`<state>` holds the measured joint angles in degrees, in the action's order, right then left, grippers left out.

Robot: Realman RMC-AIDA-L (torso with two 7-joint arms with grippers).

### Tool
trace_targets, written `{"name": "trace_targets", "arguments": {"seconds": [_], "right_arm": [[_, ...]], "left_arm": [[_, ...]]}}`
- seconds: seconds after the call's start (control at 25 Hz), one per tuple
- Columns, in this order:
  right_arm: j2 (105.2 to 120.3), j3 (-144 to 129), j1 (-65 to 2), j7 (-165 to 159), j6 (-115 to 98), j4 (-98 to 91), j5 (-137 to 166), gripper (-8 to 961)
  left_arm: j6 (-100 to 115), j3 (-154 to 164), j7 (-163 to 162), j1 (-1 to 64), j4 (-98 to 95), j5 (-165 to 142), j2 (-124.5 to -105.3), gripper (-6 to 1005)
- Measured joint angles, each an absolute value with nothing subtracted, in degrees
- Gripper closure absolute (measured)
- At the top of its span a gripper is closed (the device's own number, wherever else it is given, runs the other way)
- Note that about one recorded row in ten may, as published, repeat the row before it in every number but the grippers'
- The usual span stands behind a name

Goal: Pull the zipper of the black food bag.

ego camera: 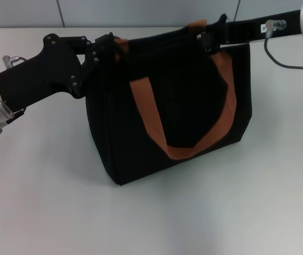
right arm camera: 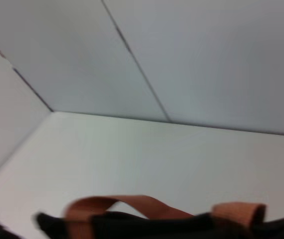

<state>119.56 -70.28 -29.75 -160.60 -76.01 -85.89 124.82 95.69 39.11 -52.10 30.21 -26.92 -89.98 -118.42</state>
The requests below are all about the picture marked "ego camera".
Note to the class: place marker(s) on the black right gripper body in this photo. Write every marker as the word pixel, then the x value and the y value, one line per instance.
pixel 252 29

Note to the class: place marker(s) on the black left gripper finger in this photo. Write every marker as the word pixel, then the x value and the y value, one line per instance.
pixel 87 69
pixel 98 43

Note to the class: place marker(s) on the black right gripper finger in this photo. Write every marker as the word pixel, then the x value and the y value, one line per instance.
pixel 207 40
pixel 219 40

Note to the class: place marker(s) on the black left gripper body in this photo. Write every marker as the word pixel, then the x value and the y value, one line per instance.
pixel 40 77

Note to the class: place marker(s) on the silver zipper pull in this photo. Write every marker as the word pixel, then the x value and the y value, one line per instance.
pixel 199 35

